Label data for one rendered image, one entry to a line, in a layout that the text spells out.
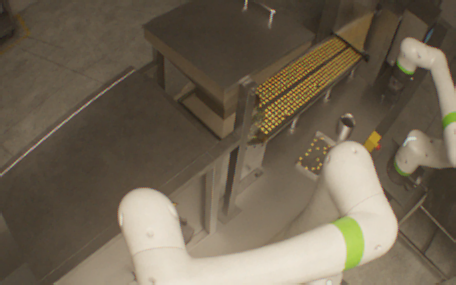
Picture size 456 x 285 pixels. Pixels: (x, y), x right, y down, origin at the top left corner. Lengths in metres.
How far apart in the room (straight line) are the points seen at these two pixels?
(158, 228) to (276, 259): 0.19
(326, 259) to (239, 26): 0.67
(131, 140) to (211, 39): 0.33
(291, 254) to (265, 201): 0.95
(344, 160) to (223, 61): 0.38
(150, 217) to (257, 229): 0.95
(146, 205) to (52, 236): 0.45
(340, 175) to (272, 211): 0.80
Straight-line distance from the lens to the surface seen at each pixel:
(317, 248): 0.66
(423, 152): 1.51
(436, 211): 2.03
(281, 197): 1.59
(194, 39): 1.02
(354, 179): 0.78
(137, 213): 0.61
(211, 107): 1.28
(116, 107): 1.13
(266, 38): 1.05
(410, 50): 1.37
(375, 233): 0.73
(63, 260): 0.95
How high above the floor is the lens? 2.20
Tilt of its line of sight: 55 degrees down
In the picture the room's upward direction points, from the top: 9 degrees clockwise
